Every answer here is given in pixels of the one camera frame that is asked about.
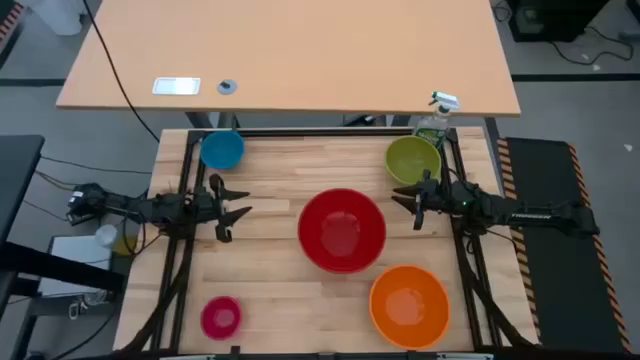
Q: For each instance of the black side table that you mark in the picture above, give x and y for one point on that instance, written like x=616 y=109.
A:
x=17 y=175

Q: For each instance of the clear plastic cup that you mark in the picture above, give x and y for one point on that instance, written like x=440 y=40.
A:
x=106 y=235

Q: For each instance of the black mat hazard stripes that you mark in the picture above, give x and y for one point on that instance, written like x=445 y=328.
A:
x=10 y=22
x=560 y=280

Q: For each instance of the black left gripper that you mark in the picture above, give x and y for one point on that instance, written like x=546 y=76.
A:
x=206 y=207

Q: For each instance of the green bowl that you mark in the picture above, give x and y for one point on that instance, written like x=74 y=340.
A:
x=412 y=160

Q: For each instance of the white flat phone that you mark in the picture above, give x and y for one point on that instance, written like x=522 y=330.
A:
x=176 y=86

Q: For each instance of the small blue bowl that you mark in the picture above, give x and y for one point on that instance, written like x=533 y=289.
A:
x=222 y=150

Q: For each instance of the light wood desk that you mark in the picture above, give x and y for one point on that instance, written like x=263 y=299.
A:
x=310 y=50

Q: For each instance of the large red bowl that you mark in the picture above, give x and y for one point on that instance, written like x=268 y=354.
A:
x=342 y=231

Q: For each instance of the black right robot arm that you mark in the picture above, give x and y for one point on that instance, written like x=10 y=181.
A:
x=540 y=216

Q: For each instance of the green cleaner spray bottle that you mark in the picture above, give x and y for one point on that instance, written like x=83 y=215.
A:
x=434 y=127

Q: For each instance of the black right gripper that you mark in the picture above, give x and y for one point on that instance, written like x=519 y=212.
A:
x=445 y=197

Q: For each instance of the small magenta bowl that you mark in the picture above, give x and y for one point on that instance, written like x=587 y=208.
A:
x=221 y=318

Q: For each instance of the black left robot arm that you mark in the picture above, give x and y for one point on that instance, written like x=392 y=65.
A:
x=165 y=210

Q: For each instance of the black aluminium table frame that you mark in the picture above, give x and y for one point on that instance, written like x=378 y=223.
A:
x=187 y=165

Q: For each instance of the white flat box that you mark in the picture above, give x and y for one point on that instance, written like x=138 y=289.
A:
x=70 y=250

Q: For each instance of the orange bowl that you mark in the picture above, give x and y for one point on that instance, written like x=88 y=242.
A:
x=409 y=307

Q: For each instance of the black equipment box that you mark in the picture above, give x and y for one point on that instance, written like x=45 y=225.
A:
x=555 y=20

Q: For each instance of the yellow round object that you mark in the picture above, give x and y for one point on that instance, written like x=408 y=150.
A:
x=125 y=245

